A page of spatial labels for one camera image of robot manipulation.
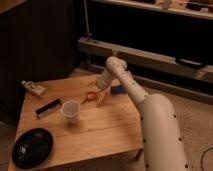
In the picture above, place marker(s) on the shelf with items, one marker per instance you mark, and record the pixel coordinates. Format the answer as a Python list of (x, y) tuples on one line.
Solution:
[(161, 8)]

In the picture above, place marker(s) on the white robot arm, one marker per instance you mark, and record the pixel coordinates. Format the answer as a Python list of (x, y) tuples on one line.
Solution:
[(163, 143)]

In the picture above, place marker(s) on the vertical metal pole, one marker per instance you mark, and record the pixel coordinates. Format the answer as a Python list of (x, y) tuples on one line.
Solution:
[(88, 33)]

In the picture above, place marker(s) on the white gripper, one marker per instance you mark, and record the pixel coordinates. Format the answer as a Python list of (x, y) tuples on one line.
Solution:
[(103, 81)]

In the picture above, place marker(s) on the long grey metal beam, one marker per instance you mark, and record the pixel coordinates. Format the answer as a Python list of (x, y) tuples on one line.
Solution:
[(146, 59)]

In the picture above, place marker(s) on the black and silver rectangular block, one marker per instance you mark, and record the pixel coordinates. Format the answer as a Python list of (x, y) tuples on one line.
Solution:
[(48, 108)]

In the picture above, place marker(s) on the wooden table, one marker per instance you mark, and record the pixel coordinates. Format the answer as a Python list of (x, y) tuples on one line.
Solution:
[(114, 127)]

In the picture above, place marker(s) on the white tube bottle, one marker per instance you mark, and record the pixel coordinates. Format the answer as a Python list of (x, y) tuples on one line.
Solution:
[(34, 89)]

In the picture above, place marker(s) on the white plastic cup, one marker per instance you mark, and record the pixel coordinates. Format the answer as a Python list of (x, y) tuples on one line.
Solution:
[(70, 110)]

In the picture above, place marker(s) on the black ceramic bowl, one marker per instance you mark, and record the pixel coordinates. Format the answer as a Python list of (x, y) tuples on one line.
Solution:
[(32, 148)]

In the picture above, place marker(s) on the black handle on beam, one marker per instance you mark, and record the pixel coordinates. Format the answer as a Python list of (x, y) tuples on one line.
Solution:
[(189, 64)]

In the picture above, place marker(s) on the blue toy object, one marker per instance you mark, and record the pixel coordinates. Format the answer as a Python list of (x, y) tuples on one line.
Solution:
[(115, 90)]

